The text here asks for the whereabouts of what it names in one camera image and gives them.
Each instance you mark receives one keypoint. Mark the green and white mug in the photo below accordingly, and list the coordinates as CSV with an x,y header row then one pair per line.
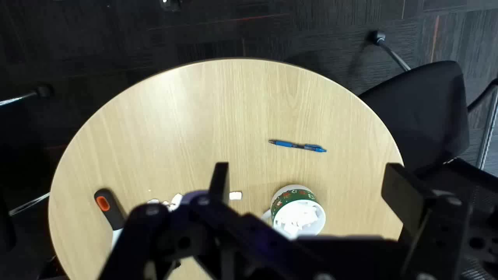
x,y
297,214

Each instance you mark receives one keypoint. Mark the blue pen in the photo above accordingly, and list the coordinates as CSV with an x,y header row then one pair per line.
x,y
297,146

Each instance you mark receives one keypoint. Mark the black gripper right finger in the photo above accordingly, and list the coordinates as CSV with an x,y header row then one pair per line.
x,y
409,196

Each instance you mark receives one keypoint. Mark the white foam piece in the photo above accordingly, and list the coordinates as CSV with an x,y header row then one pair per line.
x,y
154,199
235,196
175,199

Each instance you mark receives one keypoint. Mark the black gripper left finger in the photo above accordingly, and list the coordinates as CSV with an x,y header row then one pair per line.
x,y
219,180

